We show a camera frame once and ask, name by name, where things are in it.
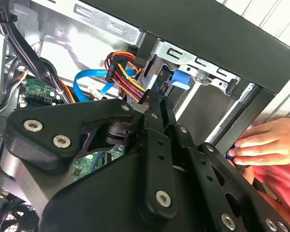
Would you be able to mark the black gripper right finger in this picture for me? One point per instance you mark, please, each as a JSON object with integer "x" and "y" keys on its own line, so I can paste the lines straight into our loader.
{"x": 203, "y": 169}

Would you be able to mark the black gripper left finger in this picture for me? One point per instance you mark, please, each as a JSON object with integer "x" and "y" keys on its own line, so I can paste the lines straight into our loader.
{"x": 62, "y": 116}

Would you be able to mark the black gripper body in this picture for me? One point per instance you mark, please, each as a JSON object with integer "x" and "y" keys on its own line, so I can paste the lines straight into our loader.
{"x": 106, "y": 200}

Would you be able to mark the hard disk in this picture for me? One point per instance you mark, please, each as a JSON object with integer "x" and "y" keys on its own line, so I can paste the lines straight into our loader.
{"x": 181, "y": 81}

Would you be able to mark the person's hand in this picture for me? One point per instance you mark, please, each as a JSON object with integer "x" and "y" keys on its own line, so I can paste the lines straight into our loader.
{"x": 268, "y": 142}

